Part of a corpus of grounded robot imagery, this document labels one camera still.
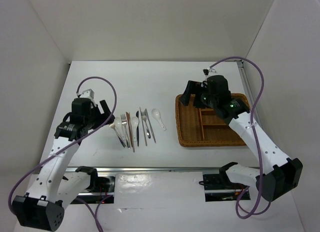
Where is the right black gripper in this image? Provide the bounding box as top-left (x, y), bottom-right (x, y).
top-left (178, 80), bottom-right (218, 108)

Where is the silver fork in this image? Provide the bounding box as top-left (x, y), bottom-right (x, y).
top-left (141, 112), bottom-right (151, 139)
top-left (109, 123), bottom-right (126, 148)
top-left (120, 114), bottom-right (131, 148)

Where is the white ceramic spoon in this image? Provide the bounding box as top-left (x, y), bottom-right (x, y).
top-left (151, 108), bottom-right (167, 131)
top-left (131, 116), bottom-right (139, 141)
top-left (114, 117), bottom-right (127, 146)

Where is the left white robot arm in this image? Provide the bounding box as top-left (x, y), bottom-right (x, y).
top-left (12, 96), bottom-right (115, 231)

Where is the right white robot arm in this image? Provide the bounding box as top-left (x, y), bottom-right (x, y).
top-left (179, 75), bottom-right (303, 202)

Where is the copper knife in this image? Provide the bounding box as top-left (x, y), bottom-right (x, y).
top-left (125, 112), bottom-right (136, 153)

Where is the brown wicker divided tray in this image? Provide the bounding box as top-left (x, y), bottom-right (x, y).
top-left (175, 94), bottom-right (245, 147)

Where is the silver knife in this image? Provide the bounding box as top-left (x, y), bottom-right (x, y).
top-left (144, 108), bottom-right (157, 143)

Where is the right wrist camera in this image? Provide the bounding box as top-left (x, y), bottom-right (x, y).
top-left (203, 68), bottom-right (218, 80)

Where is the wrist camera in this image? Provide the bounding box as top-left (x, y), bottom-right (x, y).
top-left (76, 89), bottom-right (95, 100)
top-left (203, 68), bottom-right (218, 80)

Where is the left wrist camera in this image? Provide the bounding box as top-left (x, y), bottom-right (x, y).
top-left (76, 89), bottom-right (95, 100)

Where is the aluminium table rail front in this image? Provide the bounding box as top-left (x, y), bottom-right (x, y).
top-left (64, 166), bottom-right (226, 173)

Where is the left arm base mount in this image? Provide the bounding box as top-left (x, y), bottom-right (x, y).
top-left (77, 176), bottom-right (116, 204)

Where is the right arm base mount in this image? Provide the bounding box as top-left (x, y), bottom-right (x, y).
top-left (199, 174), bottom-right (245, 202)

